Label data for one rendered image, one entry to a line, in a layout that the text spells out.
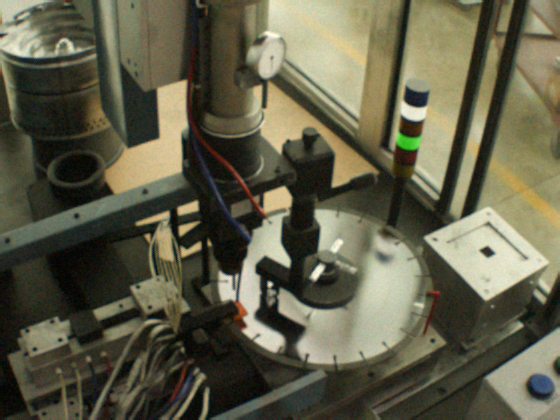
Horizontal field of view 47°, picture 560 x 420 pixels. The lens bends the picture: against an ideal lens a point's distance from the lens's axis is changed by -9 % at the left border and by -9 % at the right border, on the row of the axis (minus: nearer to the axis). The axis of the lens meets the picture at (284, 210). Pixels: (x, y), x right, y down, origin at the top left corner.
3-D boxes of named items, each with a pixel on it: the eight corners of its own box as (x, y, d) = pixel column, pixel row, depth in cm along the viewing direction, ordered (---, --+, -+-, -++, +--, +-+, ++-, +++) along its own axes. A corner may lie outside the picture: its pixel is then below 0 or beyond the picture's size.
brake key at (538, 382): (538, 376, 103) (542, 369, 102) (554, 392, 100) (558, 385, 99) (522, 387, 101) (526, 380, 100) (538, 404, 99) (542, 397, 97)
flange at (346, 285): (369, 297, 107) (371, 286, 105) (302, 313, 104) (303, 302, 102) (343, 248, 114) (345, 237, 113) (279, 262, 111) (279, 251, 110)
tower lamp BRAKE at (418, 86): (416, 90, 119) (419, 76, 117) (433, 102, 117) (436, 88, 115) (397, 95, 117) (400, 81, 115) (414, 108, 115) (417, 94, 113)
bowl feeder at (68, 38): (114, 106, 178) (105, -15, 154) (158, 169, 159) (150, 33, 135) (8, 141, 165) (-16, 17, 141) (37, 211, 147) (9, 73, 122)
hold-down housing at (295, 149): (310, 234, 99) (322, 115, 85) (324, 257, 95) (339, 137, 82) (274, 244, 97) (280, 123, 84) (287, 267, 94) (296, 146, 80)
